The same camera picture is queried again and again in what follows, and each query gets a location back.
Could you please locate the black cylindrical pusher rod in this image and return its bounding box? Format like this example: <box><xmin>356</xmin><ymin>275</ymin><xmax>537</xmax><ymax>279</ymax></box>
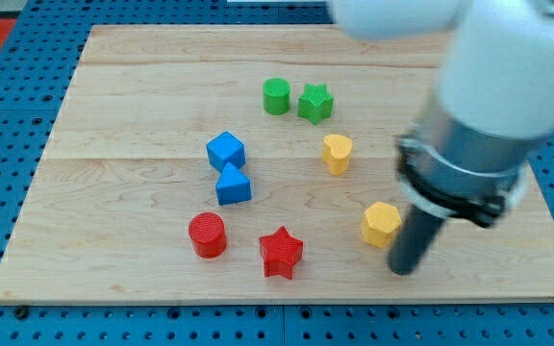
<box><xmin>387</xmin><ymin>206</ymin><xmax>445</xmax><ymax>276</ymax></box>

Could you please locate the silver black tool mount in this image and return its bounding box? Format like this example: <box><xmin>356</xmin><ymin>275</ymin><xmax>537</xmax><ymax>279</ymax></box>
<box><xmin>397</xmin><ymin>92</ymin><xmax>542</xmax><ymax>228</ymax></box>

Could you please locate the red star block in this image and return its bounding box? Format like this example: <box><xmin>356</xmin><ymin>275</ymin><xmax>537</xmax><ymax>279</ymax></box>
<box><xmin>259</xmin><ymin>226</ymin><xmax>304</xmax><ymax>280</ymax></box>

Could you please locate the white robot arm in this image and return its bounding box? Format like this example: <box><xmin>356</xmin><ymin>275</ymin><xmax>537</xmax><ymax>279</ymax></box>
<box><xmin>329</xmin><ymin>0</ymin><xmax>554</xmax><ymax>275</ymax></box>

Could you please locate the green star block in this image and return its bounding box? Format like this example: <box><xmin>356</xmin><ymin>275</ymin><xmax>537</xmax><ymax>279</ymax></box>
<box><xmin>297</xmin><ymin>84</ymin><xmax>334</xmax><ymax>125</ymax></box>

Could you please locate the yellow hexagon block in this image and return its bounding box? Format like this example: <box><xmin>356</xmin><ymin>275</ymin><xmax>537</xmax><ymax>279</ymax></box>
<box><xmin>361</xmin><ymin>202</ymin><xmax>402</xmax><ymax>248</ymax></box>

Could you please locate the yellow heart block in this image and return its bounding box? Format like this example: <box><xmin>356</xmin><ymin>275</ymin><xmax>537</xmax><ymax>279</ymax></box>
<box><xmin>321</xmin><ymin>134</ymin><xmax>353</xmax><ymax>176</ymax></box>

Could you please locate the green cylinder block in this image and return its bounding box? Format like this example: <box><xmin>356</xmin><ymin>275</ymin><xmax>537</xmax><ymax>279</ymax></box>
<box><xmin>263</xmin><ymin>78</ymin><xmax>290</xmax><ymax>115</ymax></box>

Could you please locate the blue triangle block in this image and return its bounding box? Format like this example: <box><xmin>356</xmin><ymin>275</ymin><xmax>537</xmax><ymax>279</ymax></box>
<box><xmin>215</xmin><ymin>162</ymin><xmax>252</xmax><ymax>205</ymax></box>

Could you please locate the blue cube block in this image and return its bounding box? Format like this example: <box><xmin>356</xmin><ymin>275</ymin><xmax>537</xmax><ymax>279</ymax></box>
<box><xmin>206</xmin><ymin>132</ymin><xmax>246</xmax><ymax>172</ymax></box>

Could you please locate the red cylinder block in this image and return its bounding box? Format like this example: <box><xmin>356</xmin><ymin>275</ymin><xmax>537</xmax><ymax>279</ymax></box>
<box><xmin>188</xmin><ymin>212</ymin><xmax>227</xmax><ymax>259</ymax></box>

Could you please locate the light wooden board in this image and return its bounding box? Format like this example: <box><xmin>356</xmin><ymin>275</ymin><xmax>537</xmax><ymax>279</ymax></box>
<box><xmin>0</xmin><ymin>25</ymin><xmax>554</xmax><ymax>306</ymax></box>

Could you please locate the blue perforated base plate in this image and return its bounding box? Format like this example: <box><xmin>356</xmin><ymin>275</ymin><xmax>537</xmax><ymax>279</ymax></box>
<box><xmin>0</xmin><ymin>1</ymin><xmax>554</xmax><ymax>345</ymax></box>

